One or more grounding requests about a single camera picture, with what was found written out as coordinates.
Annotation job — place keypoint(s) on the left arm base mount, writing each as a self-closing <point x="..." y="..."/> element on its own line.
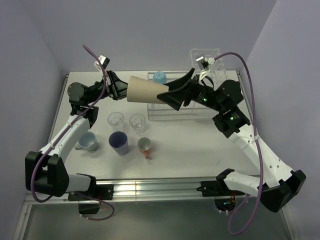
<point x="94" y="203"/>

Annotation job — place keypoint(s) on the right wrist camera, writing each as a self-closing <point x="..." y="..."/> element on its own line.
<point x="204" y="65"/>

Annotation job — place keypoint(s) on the light blue faceted mug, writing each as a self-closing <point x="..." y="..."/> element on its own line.
<point x="159" y="77"/>

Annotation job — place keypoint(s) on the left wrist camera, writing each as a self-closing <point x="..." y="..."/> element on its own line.
<point x="104" y="62"/>

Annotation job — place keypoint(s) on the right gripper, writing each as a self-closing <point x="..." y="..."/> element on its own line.
<point x="174" y="98"/>

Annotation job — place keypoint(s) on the beige tall tumbler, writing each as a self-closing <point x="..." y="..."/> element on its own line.
<point x="140" y="90"/>

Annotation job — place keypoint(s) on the clear glass left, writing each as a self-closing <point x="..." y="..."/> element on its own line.
<point x="116" y="121"/>

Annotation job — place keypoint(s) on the purple tumbler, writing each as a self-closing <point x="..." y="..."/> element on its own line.
<point x="119" y="142"/>

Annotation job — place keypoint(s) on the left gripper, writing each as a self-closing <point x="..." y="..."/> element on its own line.
<point x="116" y="89"/>

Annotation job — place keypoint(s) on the white wire dish rack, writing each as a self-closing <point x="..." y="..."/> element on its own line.
<point x="194" y="111"/>

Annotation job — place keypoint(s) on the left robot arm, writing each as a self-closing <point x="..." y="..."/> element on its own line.
<point x="45" y="171"/>

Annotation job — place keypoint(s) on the orange espresso cup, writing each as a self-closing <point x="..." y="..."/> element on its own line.
<point x="144" y="144"/>

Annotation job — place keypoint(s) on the clear acrylic plate holder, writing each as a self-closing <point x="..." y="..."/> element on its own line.
<point x="217" y="73"/>

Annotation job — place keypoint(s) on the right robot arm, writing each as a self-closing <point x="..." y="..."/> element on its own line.
<point x="280" y="182"/>

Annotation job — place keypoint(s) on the clear glass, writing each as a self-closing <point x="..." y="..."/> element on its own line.
<point x="116" y="121"/>
<point x="138" y="123"/>

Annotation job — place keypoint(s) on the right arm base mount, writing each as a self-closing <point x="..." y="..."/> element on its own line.
<point x="224" y="200"/>

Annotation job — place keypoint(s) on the pale blue teacup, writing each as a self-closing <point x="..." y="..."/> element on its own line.
<point x="87" y="142"/>

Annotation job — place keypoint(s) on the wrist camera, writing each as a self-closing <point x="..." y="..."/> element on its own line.
<point x="204" y="65"/>
<point x="104" y="62"/>

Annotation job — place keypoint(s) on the clear glass right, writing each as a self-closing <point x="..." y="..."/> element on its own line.
<point x="138" y="123"/>

